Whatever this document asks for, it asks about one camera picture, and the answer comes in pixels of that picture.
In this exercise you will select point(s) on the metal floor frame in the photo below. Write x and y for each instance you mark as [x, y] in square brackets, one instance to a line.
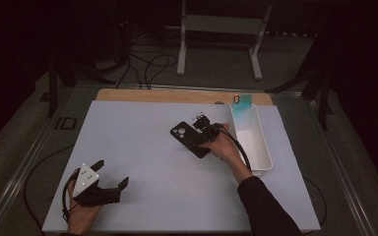
[13, 184]

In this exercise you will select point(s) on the iridescent translucent phone case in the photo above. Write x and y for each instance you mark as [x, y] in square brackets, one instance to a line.
[242, 108]

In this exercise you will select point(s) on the white work board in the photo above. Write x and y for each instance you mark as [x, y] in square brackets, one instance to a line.
[164, 196]

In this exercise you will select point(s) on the black phone case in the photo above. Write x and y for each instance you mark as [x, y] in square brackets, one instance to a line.
[185, 136]

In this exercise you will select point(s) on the person's right hand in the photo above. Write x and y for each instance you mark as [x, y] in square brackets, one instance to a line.
[224, 147]

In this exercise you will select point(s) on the black tripod stand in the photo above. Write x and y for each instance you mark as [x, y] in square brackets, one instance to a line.
[53, 95]
[323, 101]

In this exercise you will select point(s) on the white metal stand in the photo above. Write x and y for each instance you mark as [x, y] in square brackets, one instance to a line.
[223, 24]

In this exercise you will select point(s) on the person's left hand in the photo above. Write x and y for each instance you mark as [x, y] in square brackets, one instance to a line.
[82, 214]

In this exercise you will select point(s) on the white plastic bin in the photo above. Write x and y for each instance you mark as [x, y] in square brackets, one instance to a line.
[256, 154]

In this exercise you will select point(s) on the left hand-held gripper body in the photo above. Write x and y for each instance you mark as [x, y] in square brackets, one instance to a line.
[95, 196]

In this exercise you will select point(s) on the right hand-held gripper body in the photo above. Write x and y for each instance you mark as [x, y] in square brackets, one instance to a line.
[211, 131]

